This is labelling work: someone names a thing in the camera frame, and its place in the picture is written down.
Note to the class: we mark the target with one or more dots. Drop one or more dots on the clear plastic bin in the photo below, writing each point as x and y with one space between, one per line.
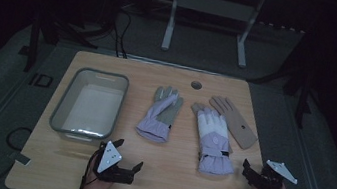
90 106

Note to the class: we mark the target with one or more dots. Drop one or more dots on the black tripod stand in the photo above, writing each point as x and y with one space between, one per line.
65 30

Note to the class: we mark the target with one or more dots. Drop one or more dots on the purple and white ski glove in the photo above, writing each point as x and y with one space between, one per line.
215 138
161 115

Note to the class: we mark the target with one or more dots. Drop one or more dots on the person's left hand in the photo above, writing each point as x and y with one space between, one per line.
97 186

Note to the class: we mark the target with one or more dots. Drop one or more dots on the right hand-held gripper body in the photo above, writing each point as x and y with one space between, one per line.
270 180

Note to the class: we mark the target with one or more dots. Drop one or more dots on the grey tape piece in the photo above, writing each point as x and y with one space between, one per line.
22 159

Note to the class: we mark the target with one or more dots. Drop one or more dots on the white metal stand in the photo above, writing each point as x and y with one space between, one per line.
213 6

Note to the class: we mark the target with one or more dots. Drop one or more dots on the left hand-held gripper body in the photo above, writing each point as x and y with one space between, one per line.
110 161

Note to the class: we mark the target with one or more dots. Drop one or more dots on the black metal stand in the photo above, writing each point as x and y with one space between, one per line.
298 90

